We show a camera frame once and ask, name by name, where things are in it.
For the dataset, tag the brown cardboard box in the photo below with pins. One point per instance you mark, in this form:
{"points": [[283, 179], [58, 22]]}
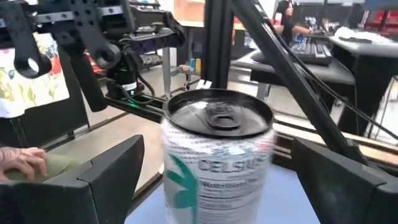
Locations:
{"points": [[189, 11]]}

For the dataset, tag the black computer keyboard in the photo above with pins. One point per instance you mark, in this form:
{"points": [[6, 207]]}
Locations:
{"points": [[311, 53]]}

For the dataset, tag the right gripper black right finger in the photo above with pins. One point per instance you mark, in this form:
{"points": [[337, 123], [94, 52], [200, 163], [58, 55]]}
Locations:
{"points": [[348, 199]]}

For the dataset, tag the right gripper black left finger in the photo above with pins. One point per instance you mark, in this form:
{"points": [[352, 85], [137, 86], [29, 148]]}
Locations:
{"points": [[93, 199]]}

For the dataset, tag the blue-grey table mat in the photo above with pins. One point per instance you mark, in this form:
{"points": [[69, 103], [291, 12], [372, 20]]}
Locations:
{"points": [[289, 202]]}

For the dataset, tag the white floral patterned cloth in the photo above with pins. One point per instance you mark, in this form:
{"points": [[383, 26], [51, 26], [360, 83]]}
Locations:
{"points": [[31, 93]]}

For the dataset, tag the dark grey desk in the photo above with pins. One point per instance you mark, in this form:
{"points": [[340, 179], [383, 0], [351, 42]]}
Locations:
{"points": [[335, 73]]}

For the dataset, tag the person's hand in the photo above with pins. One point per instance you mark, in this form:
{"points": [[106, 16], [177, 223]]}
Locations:
{"points": [[21, 161]]}

